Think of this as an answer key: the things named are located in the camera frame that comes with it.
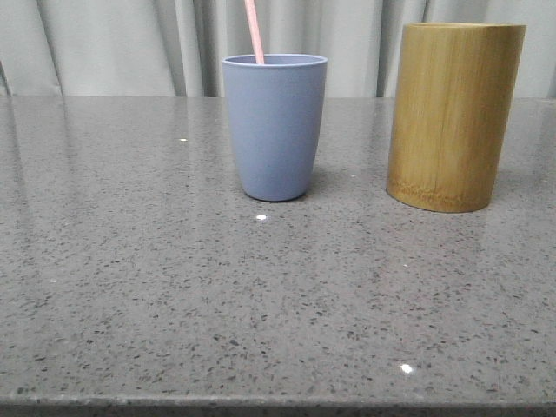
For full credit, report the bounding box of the blue plastic cup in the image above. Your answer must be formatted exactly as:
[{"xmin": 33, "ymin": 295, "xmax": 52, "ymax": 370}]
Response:
[{"xmin": 222, "ymin": 54, "xmax": 328, "ymax": 202}]

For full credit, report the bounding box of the grey curtain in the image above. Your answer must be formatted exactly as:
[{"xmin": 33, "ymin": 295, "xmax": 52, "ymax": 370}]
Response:
[{"xmin": 1, "ymin": 1, "xmax": 555, "ymax": 98}]

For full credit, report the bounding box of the bamboo wooden holder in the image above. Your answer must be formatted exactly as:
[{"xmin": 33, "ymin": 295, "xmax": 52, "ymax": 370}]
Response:
[{"xmin": 387, "ymin": 23, "xmax": 526, "ymax": 213}]

